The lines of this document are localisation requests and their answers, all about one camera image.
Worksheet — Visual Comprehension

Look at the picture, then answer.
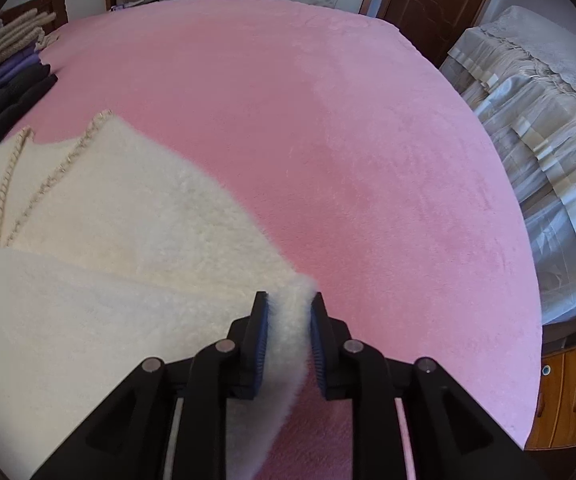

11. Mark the folded black garment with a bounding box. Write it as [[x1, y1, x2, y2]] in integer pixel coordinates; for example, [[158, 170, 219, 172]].
[[0, 63, 59, 166]]

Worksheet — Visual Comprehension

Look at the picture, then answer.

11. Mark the brown wooden door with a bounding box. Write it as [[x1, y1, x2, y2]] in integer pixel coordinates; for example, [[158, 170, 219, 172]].
[[378, 0, 503, 66]]

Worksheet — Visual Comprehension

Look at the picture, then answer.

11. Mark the dark brown headboard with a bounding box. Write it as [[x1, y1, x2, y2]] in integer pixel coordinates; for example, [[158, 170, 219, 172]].
[[0, 0, 69, 26]]

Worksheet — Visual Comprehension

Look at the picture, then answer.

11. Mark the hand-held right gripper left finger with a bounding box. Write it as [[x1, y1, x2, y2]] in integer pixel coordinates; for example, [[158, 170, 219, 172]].
[[30, 291, 270, 480]]

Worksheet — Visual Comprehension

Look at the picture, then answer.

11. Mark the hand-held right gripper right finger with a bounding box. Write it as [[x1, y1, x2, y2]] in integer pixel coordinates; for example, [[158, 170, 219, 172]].
[[309, 292, 548, 480]]

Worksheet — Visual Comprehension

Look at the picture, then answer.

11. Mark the furniture under white lace cover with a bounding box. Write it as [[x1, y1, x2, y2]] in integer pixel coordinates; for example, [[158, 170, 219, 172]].
[[440, 6, 576, 326]]

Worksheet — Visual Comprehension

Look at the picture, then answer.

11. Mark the orange wooden cabinet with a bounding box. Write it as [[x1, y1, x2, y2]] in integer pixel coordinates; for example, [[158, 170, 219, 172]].
[[525, 322, 576, 451]]

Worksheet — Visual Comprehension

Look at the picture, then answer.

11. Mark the folded purple garment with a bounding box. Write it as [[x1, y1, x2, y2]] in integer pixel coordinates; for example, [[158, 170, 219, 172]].
[[0, 42, 51, 121]]

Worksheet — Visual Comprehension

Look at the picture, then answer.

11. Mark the white fluffy sweater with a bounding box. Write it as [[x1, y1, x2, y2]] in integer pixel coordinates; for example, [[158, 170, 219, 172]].
[[0, 109, 319, 480]]

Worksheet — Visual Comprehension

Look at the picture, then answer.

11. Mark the pink plush bed blanket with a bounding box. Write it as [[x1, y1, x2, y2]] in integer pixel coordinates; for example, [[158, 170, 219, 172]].
[[0, 0, 543, 480]]

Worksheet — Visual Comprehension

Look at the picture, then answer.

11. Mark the folded beige knit sweater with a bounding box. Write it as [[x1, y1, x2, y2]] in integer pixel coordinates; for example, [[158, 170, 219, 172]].
[[0, 8, 58, 96]]

